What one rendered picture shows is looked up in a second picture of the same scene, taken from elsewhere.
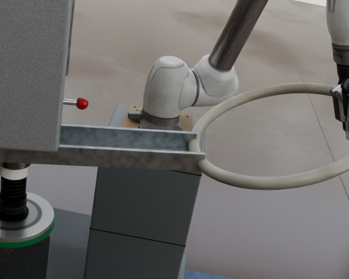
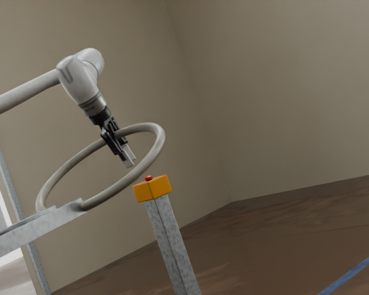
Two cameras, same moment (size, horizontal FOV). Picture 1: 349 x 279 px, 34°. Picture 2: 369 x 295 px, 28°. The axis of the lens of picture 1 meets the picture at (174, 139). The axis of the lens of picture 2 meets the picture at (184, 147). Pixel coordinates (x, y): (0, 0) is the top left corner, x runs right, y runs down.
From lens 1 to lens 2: 1.42 m
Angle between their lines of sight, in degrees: 48
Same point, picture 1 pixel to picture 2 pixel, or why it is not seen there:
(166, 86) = not seen: outside the picture
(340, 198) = not seen: outside the picture
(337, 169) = (161, 139)
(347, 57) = (98, 105)
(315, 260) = not seen: outside the picture
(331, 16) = (72, 83)
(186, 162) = (75, 209)
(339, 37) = (85, 95)
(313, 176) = (156, 148)
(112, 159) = (34, 230)
